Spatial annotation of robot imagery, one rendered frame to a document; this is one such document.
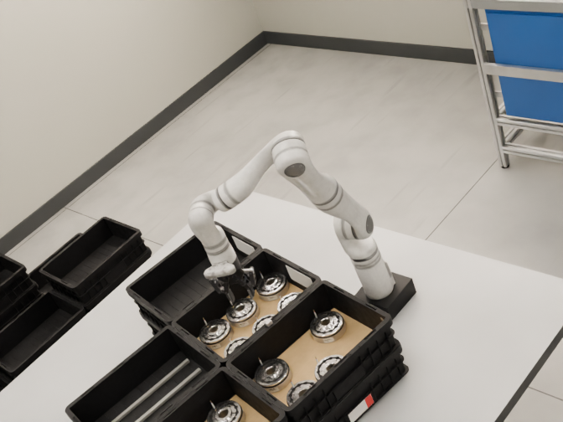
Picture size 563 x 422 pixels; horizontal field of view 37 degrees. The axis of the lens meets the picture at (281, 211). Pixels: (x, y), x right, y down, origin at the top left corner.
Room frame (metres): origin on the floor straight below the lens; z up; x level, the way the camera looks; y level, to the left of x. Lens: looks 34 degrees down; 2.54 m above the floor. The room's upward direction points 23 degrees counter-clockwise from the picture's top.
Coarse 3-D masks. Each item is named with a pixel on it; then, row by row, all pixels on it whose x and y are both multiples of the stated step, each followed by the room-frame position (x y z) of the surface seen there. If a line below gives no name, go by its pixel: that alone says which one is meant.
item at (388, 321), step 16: (336, 288) 1.90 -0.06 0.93; (368, 304) 1.78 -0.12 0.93; (384, 320) 1.70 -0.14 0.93; (256, 336) 1.84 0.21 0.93; (368, 336) 1.67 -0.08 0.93; (240, 352) 1.81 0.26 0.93; (352, 352) 1.63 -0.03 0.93; (336, 368) 1.60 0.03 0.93; (256, 384) 1.66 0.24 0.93; (320, 384) 1.57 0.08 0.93; (272, 400) 1.58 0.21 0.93; (304, 400) 1.54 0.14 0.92; (288, 416) 1.53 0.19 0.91
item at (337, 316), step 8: (328, 312) 1.89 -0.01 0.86; (336, 312) 1.88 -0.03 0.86; (312, 320) 1.89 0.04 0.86; (336, 320) 1.85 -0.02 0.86; (312, 328) 1.85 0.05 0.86; (320, 328) 1.84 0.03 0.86; (328, 328) 1.83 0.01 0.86; (336, 328) 1.81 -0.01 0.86; (320, 336) 1.81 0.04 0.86; (328, 336) 1.80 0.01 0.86
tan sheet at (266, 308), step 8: (296, 288) 2.09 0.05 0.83; (248, 296) 2.15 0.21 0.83; (256, 296) 2.13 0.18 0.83; (264, 304) 2.08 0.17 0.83; (272, 304) 2.07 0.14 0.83; (264, 312) 2.04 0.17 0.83; (272, 312) 2.03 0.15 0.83; (232, 328) 2.03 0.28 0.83; (240, 328) 2.02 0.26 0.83; (248, 328) 2.00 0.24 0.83; (240, 336) 1.98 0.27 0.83; (248, 336) 1.97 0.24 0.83; (216, 352) 1.96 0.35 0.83
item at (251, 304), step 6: (240, 300) 2.11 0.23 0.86; (246, 300) 2.10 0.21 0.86; (252, 300) 2.09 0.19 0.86; (234, 306) 2.09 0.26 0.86; (252, 306) 2.06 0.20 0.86; (228, 312) 2.07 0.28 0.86; (246, 312) 2.04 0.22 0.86; (252, 312) 2.03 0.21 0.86; (228, 318) 2.05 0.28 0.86; (234, 318) 2.04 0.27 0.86; (240, 318) 2.02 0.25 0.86; (246, 318) 2.02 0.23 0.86
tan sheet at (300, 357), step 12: (348, 324) 1.85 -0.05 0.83; (360, 324) 1.83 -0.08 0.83; (348, 336) 1.80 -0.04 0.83; (360, 336) 1.78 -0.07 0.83; (288, 348) 1.85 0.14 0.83; (300, 348) 1.83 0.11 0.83; (312, 348) 1.81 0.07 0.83; (324, 348) 1.79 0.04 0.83; (336, 348) 1.77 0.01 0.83; (348, 348) 1.75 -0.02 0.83; (288, 360) 1.80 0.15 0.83; (300, 360) 1.78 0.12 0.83; (312, 360) 1.76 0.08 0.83; (300, 372) 1.74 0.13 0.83; (312, 372) 1.72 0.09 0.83; (288, 384) 1.71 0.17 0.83; (276, 396) 1.69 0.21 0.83
